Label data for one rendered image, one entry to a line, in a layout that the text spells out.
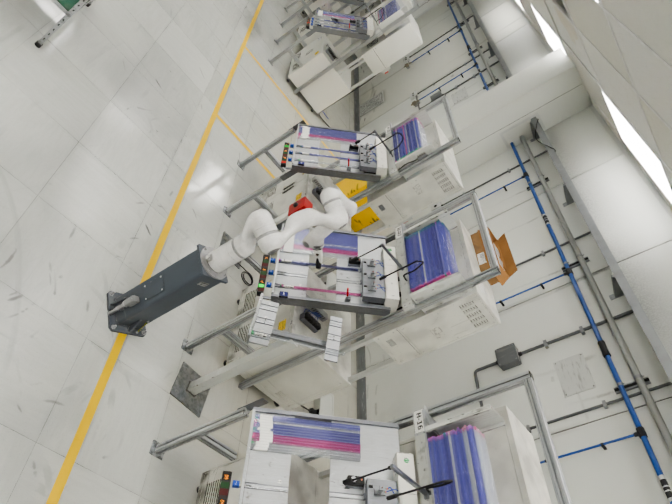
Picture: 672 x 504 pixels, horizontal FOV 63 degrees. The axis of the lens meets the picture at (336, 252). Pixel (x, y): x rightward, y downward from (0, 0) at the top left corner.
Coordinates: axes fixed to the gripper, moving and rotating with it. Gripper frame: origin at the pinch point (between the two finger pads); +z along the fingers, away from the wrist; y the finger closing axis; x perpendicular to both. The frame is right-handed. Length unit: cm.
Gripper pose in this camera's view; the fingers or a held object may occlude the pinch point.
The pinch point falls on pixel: (318, 264)
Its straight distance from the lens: 346.7
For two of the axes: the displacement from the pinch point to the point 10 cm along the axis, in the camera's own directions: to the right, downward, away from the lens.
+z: 0.2, 7.6, 6.5
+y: 0.2, -6.5, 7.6
